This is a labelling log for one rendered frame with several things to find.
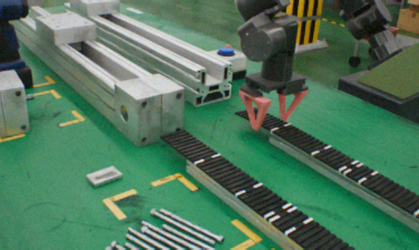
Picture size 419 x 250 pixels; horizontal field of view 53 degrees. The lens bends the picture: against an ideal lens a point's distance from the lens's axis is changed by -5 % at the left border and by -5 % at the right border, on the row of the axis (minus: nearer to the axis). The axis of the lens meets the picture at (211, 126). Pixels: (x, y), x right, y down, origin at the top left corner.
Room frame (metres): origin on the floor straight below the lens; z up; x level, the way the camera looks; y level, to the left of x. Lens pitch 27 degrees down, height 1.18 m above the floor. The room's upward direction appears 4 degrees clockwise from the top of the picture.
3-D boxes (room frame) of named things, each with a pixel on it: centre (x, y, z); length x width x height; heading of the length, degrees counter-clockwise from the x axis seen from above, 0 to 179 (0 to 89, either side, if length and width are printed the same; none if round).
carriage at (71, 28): (1.09, 0.40, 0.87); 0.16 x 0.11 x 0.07; 39
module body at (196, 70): (1.21, 0.25, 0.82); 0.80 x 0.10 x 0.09; 39
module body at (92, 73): (1.09, 0.40, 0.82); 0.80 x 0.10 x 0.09; 39
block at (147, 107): (0.75, 0.11, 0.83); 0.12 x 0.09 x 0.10; 129
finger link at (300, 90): (0.77, -0.13, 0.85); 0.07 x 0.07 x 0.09; 39
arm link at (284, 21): (0.75, -0.11, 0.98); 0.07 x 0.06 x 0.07; 149
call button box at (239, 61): (1.07, -0.02, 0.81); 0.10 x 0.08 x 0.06; 129
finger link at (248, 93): (0.74, -0.09, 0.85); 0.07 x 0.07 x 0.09; 39
